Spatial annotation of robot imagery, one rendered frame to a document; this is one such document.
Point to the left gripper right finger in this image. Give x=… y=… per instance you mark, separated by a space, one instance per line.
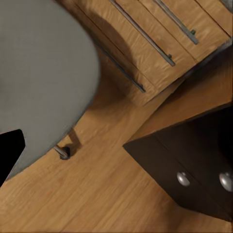
x=225 y=144

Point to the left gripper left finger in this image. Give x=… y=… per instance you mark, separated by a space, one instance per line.
x=12 y=145

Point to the swivel chair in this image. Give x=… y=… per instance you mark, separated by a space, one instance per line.
x=50 y=72

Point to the cabinet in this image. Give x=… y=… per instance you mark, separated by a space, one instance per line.
x=177 y=145
x=146 y=45

